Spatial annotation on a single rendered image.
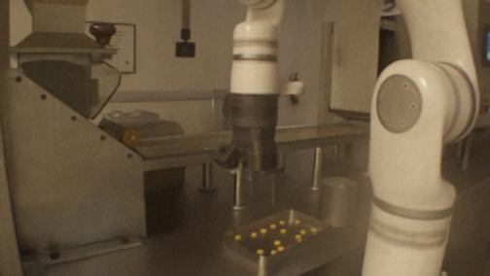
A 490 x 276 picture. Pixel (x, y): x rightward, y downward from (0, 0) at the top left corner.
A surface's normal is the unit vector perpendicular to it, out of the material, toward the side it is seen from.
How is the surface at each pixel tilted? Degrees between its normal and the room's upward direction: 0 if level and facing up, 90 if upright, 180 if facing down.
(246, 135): 99
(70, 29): 90
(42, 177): 90
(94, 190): 90
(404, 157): 92
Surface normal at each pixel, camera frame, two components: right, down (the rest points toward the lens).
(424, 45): -0.85, 0.37
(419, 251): -0.15, 0.16
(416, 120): -0.79, 0.14
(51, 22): 0.58, 0.15
